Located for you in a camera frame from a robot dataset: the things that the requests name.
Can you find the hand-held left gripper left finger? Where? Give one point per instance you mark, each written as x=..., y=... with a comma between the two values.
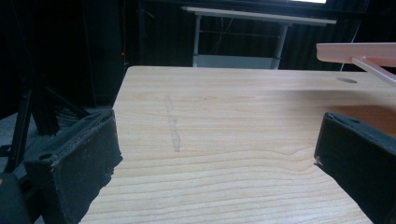
x=81, y=161

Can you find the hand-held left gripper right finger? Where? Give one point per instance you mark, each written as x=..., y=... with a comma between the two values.
x=358, y=155

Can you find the black metal stand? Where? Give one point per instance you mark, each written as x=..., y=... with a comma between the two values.
x=28, y=124

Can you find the pink plastic rack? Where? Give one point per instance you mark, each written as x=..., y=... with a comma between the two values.
x=358, y=52

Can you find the white metal frame table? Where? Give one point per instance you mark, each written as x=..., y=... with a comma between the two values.
x=243, y=40

